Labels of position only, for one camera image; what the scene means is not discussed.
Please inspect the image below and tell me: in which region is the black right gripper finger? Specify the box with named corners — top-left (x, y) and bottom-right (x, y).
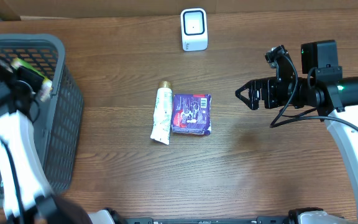
top-left (235, 80), bottom-right (260, 93)
top-left (235, 91), bottom-right (260, 110)

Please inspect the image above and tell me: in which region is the green juice carton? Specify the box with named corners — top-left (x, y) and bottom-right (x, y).
top-left (11, 58), bottom-right (52, 102)

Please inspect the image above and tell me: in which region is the purple Carefree packet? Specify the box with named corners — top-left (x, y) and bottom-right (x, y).
top-left (171, 94), bottom-right (212, 136)

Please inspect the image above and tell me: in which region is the white tube gold cap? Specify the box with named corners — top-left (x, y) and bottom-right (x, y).
top-left (150, 81), bottom-right (173, 145)

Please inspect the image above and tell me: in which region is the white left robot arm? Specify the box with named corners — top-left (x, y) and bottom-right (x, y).
top-left (0, 57), bottom-right (120, 224)

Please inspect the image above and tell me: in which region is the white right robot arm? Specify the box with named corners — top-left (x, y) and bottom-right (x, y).
top-left (235, 40), bottom-right (358, 221)

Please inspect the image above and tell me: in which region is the white barcode scanner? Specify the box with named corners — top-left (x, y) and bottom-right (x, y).
top-left (180, 8), bottom-right (208, 52)

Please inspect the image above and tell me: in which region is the grey plastic basket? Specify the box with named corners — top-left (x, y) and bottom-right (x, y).
top-left (0, 34), bottom-right (84, 194)

